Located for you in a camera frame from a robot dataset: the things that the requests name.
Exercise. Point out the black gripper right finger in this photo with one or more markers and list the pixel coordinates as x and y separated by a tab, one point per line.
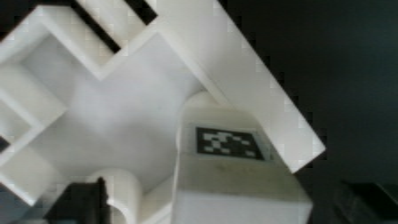
365	203

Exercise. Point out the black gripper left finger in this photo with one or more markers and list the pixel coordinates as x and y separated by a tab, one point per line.
81	207

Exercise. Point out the white chair seat part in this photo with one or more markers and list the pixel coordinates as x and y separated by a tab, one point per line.
100	72

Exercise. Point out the white chair leg block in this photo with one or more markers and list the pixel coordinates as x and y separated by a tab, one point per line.
235	186

